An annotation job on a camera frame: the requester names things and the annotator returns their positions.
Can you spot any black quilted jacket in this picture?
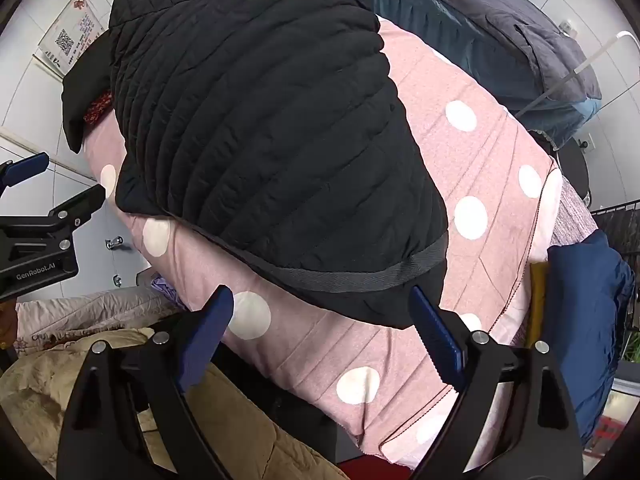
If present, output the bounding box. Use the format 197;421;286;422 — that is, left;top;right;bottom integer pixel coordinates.
61;0;449;331

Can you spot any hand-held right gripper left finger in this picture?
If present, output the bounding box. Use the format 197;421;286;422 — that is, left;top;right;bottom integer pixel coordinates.
56;285;236;480

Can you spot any purple cloth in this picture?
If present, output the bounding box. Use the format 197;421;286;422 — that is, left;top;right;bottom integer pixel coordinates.
150;272;183;308

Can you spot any yellow cloth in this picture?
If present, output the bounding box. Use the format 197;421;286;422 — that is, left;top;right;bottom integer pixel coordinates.
525;262;551;351

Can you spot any light pink quilted blanket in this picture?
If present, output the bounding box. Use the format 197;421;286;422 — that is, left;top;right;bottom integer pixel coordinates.
12;287;183;356

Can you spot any wall poster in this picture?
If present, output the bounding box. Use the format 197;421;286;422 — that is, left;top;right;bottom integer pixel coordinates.
37;0;107;78

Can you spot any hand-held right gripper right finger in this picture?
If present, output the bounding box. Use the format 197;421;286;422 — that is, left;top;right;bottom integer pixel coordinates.
409;286;585;480

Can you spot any dark grey duvet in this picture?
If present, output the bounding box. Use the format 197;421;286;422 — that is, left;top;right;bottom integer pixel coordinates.
400;0;603;148

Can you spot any navy blue cloth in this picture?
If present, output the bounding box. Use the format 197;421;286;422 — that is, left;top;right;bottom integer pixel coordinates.
542;230;637;448

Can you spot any red patterned cloth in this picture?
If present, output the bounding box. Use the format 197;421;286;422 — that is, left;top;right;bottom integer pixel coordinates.
82;89;116;126

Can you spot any black metal rack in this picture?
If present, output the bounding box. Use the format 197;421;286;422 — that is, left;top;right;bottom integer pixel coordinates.
590;200;640;261

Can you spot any white bed rail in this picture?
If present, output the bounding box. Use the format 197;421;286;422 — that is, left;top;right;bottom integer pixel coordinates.
515;30;632;117

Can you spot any beige quilted coat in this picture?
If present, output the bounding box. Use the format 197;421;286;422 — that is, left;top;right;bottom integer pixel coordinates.
0;327;351;480

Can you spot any grey knit cloth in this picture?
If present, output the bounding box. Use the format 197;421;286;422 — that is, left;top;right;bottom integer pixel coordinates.
550;177;603;248

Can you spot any pink polka-dot blanket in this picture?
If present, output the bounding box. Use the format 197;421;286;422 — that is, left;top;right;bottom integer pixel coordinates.
82;15;566;471

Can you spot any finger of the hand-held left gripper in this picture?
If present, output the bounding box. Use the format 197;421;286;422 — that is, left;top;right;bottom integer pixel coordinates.
0;152;50;197
47;183;107;233

